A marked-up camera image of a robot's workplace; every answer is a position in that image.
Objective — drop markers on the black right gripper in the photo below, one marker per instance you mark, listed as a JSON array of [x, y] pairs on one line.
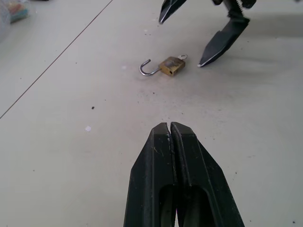
[[246, 2]]

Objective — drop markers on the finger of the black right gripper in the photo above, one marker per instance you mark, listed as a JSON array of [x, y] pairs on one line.
[[168, 9]]

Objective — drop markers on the brass padlock with steel shackle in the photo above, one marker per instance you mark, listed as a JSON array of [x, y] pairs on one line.
[[172, 66]]

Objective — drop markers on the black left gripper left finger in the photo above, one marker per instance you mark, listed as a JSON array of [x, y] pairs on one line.
[[146, 179]]

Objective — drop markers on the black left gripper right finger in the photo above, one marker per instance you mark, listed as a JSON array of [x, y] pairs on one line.
[[203, 179]]

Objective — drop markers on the clear container with colourful items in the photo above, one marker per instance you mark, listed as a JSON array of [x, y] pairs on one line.
[[14, 10]]

